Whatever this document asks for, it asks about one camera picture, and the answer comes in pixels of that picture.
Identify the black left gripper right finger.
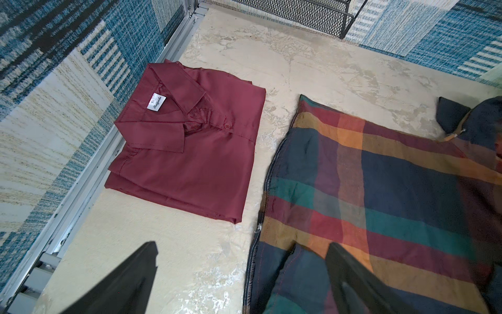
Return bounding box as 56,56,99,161
325,242,418,313

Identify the black wire mesh shelf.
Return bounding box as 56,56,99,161
239,0,368,39

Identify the folded maroon shirt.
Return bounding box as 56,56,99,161
105,61,266,224

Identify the multicolour plaid long sleeve shirt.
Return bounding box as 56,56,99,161
243,96,501,313

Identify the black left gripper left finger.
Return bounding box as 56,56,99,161
63,242,158,313

